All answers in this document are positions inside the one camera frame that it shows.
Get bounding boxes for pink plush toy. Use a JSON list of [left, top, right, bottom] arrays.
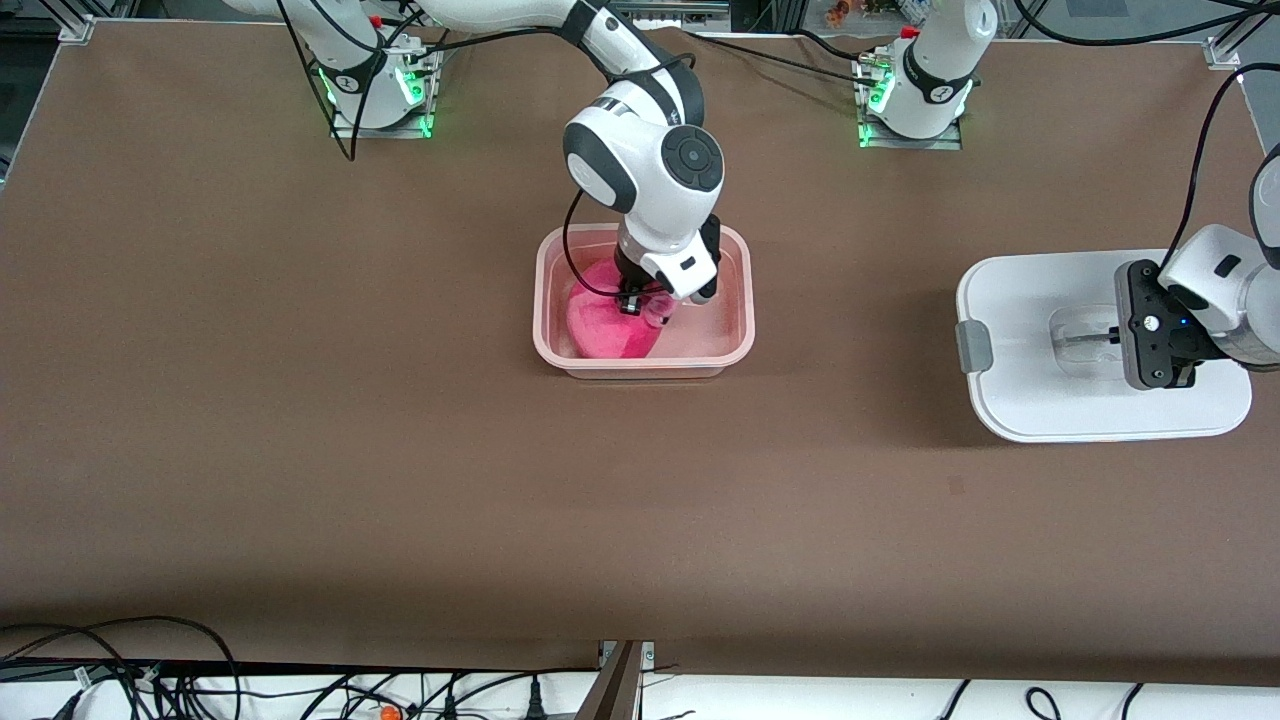
[[566, 258, 669, 361]]

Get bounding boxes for white box lid grey clips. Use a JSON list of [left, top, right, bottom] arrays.
[[957, 250, 1254, 444]]

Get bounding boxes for pink plastic box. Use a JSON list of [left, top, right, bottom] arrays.
[[532, 222, 756, 379]]

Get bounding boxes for grey metal box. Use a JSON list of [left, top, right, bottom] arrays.
[[585, 0, 731, 31]]

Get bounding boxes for brown table cover mat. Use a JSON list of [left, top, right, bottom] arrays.
[[0, 22, 1280, 686]]

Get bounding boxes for colourful small items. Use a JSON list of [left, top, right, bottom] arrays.
[[825, 0, 936, 26]]

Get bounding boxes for brown angled beam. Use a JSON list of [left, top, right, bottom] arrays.
[[575, 640, 646, 720]]

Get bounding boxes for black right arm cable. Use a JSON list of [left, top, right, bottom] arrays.
[[275, 0, 701, 299]]

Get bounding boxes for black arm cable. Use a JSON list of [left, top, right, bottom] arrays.
[[275, 0, 701, 299], [1185, 62, 1280, 276]]

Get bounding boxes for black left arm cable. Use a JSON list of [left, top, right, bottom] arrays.
[[1185, 62, 1280, 276]]

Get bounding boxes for long black table cable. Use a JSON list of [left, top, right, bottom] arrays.
[[683, 28, 886, 91]]

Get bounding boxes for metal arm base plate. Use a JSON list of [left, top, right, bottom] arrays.
[[858, 55, 964, 151], [330, 40, 436, 139]]

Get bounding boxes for short black table cable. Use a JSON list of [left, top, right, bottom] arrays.
[[795, 28, 881, 61]]

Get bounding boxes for aluminium frame profile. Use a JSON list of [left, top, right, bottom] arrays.
[[1230, 0, 1280, 51]]

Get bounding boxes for tangled black cables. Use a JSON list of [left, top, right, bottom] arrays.
[[300, 668, 566, 720]]

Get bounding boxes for looped black cable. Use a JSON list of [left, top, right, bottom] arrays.
[[0, 615, 241, 720]]

